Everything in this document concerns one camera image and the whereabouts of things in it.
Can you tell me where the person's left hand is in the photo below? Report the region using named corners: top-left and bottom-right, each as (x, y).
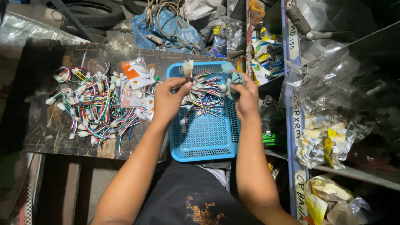
top-left (152, 77), bottom-right (194, 126)

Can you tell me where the person's right hand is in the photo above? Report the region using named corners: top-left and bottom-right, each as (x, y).
top-left (230, 73), bottom-right (260, 123)

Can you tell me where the blue-green cloth rag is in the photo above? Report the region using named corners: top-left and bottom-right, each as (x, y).
top-left (221, 62), bottom-right (246, 101)

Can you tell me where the white connector with wires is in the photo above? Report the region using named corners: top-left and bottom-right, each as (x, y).
top-left (182, 60), bottom-right (194, 83)

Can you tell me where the clear packet of connectors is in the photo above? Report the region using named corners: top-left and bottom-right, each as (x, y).
top-left (120, 89), bottom-right (156, 122)

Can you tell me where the heap of connectors in basket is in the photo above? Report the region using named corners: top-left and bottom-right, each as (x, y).
top-left (179, 70), bottom-right (229, 134)

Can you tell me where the orange label plastic packet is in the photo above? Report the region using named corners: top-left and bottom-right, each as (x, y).
top-left (121, 57), bottom-right (156, 90)

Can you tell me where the blue plastic basket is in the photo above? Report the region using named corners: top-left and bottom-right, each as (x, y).
top-left (166, 61), bottom-right (241, 163)

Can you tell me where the blue plastic bag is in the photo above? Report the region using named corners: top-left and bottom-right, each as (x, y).
top-left (131, 9), bottom-right (206, 55)

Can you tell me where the heap of clear plastic bags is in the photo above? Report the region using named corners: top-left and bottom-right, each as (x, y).
top-left (187, 0), bottom-right (248, 59)

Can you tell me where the white paper sheet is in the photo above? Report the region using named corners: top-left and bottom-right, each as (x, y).
top-left (196, 162), bottom-right (232, 189)

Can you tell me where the metal shelf rack with parts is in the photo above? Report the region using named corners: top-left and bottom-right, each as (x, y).
top-left (246, 0), bottom-right (400, 225)

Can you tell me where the person's black printed shirt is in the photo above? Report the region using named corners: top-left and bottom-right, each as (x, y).
top-left (134, 161), bottom-right (264, 225)

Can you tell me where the black rubber tyre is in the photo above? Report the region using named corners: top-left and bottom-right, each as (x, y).
top-left (46, 0), bottom-right (126, 29)

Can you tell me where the large clear plastic bag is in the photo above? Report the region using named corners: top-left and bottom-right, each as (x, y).
top-left (0, 12), bottom-right (89, 45)

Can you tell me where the pile of coloured wire connectors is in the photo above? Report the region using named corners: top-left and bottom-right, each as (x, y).
top-left (45, 61), bottom-right (160, 156)

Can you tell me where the beige cable bundle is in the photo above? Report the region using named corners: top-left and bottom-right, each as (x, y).
top-left (138, 0), bottom-right (192, 46)

